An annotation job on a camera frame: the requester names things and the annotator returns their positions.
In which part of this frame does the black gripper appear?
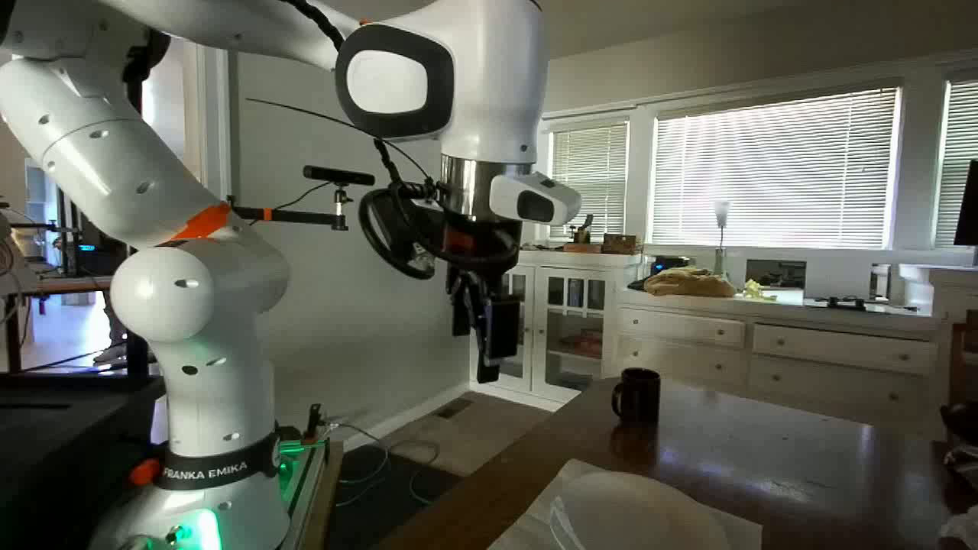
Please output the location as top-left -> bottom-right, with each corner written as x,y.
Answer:
441,218 -> 521,383

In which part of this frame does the white round plate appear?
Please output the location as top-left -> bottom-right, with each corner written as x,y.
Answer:
546,470 -> 730,550

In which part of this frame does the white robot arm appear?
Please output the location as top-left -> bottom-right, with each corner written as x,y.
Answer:
0,0 -> 564,550

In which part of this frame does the white glass door cabinet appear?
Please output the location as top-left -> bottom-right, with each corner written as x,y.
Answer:
493,249 -> 637,409

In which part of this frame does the black mug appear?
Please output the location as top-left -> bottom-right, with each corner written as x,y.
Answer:
611,368 -> 660,420

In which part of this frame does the bread loaf on counter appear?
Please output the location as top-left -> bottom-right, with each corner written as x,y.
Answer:
642,265 -> 733,295

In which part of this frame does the white paper towel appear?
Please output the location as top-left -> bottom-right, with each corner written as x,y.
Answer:
489,457 -> 761,550

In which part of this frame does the white sideboard with drawers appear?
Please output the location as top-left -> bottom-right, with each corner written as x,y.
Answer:
605,289 -> 940,438

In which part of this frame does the dark monitor at right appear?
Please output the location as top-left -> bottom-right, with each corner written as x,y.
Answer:
954,160 -> 978,243

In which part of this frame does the black cable loop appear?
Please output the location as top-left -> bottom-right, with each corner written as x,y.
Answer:
356,187 -> 442,280

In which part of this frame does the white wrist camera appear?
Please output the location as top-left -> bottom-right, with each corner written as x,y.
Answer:
489,173 -> 582,226

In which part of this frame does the black camera on stand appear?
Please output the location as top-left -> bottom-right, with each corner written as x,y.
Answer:
233,166 -> 376,232

